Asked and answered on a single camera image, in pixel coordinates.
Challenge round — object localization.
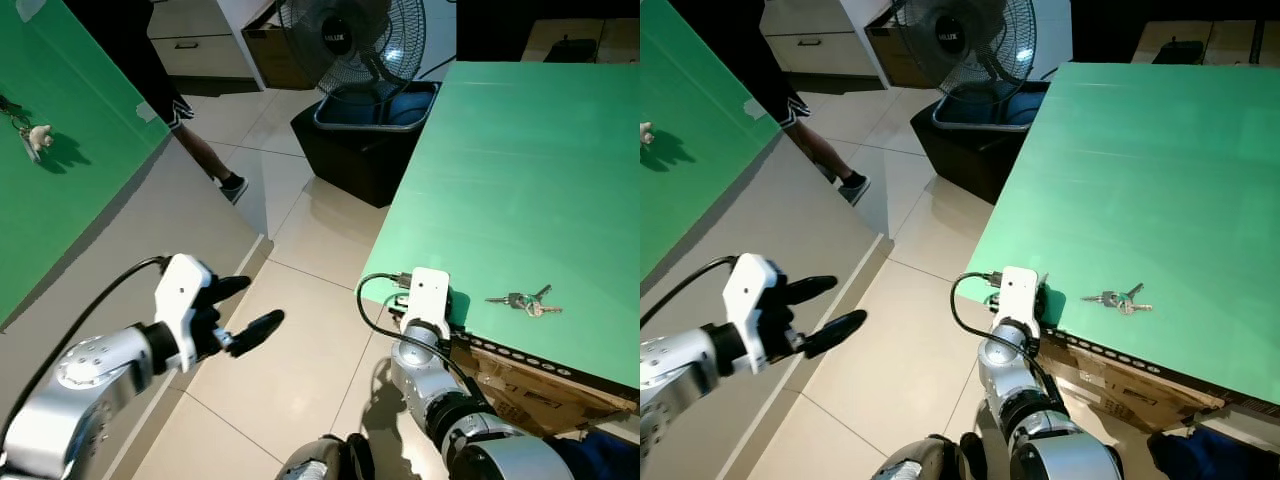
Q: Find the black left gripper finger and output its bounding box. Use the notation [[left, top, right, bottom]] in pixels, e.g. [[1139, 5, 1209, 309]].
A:
[[781, 275, 839, 307], [228, 310, 286, 359], [206, 275, 253, 305], [802, 309, 869, 360]]

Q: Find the bunch of metal keys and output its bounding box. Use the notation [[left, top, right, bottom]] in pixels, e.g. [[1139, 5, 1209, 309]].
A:
[[1079, 282, 1154, 317], [485, 284, 564, 319]]

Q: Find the brown cardboard table side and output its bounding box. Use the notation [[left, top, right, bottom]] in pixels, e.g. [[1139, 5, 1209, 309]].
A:
[[448, 333, 641, 438], [1038, 333, 1227, 434]]

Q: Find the grey robot leg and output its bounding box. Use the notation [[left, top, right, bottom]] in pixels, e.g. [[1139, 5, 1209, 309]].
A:
[[871, 432, 987, 480], [274, 432, 377, 480]]

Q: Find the black square stool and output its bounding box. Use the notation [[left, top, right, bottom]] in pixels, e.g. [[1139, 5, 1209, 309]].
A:
[[290, 82, 442, 209], [909, 82, 1051, 207]]

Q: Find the grey plastic basin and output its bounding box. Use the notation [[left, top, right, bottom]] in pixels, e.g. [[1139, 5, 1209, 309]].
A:
[[313, 81, 440, 134], [931, 81, 1050, 132]]

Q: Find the dark blue cloth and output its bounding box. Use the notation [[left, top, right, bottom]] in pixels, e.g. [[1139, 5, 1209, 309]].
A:
[[558, 428, 641, 480], [1147, 426, 1280, 480]]

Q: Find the brown cardboard box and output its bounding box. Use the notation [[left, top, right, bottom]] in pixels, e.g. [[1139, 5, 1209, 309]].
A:
[[864, 0, 928, 90], [242, 0, 313, 92]]

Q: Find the beige drawer cabinet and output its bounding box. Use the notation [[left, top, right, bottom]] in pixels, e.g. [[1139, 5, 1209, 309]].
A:
[[147, 0, 253, 80], [764, 0, 873, 77]]

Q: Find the person leg in black shorts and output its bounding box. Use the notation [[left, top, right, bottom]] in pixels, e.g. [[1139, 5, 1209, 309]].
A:
[[690, 0, 863, 189], [64, 0, 241, 191]]

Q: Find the black electric fan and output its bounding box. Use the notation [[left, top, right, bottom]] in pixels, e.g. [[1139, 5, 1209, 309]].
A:
[[892, 0, 1039, 103], [277, 0, 428, 103]]

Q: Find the black bag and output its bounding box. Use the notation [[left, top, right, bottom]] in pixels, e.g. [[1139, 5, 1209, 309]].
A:
[[1151, 37, 1207, 67], [547, 35, 602, 64]]

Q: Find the beige low cabinet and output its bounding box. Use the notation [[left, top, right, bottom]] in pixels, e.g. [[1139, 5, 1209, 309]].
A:
[[1131, 19, 1280, 67], [520, 17, 641, 64]]

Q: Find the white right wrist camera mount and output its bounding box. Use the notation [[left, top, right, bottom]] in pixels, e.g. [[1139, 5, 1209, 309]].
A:
[[404, 266, 452, 342], [992, 265, 1042, 342]]

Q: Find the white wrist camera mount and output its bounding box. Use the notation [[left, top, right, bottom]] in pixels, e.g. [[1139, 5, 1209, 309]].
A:
[[721, 253, 780, 377], [992, 265, 1042, 342], [154, 254, 215, 374], [404, 266, 452, 342]]

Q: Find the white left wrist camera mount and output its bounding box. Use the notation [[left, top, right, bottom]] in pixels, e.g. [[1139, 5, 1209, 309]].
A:
[[154, 254, 215, 374], [721, 253, 780, 377]]

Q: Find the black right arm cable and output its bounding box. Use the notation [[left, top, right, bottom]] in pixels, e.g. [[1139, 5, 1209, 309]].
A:
[[356, 271, 483, 403], [949, 271, 1063, 403]]

